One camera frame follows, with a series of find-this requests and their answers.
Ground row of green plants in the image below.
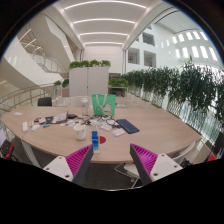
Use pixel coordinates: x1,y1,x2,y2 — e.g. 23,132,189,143
120,56,224,122

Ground open booklet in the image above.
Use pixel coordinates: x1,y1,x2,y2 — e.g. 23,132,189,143
49,111,70,125

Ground black cable tangle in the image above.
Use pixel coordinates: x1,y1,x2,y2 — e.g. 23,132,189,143
84,114,122,130

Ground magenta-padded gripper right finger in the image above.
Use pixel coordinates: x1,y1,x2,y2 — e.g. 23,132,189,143
129,143,184,187

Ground white cabinet with plants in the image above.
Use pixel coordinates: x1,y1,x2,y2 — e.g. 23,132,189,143
68,59,112,98

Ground small planter with plants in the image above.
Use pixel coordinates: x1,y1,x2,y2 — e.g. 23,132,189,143
53,78,70,98
108,77,130,98

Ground black office chair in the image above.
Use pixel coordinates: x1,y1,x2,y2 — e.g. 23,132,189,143
37,96,53,108

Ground dark blue keyboard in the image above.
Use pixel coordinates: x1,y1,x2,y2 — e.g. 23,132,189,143
115,118,141,135

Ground white cup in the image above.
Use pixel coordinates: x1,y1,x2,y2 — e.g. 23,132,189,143
73,124,88,141

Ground colourful printed leaflet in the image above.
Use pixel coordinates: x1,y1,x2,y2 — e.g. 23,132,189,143
59,120,78,128

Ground white chair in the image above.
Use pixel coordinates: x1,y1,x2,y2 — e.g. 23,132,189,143
114,141,198,188

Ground clear bottle white cap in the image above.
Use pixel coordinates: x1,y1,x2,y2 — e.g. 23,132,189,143
80,97,90,117

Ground white plastic packet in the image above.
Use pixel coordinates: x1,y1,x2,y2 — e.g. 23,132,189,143
112,127,126,138

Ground clear water bottle blue label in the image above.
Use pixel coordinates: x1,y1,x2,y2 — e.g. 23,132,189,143
91,130,101,154

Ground ceiling light strips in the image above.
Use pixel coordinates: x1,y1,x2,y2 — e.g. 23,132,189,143
63,0,148,46

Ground white power strip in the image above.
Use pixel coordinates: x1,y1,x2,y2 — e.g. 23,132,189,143
21,121,30,134

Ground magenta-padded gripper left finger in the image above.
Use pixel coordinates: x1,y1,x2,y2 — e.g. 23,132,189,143
43,143,95,187

